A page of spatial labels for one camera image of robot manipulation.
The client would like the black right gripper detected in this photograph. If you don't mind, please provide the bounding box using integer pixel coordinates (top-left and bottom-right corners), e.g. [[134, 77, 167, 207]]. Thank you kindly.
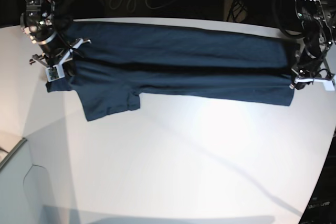
[[36, 34, 72, 64]]

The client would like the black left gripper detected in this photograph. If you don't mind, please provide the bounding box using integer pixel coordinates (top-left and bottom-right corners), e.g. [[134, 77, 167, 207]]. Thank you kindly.
[[291, 37, 331, 82]]

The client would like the dark navy t-shirt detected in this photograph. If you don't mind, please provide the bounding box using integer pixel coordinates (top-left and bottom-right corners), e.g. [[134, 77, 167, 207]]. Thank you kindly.
[[46, 22, 300, 121]]

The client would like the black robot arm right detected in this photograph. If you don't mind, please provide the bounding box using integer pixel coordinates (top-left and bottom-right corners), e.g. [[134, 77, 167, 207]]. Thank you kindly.
[[20, 0, 72, 67]]

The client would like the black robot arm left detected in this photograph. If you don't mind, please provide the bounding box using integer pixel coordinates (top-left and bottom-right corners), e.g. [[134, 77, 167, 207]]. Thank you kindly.
[[272, 0, 335, 89]]

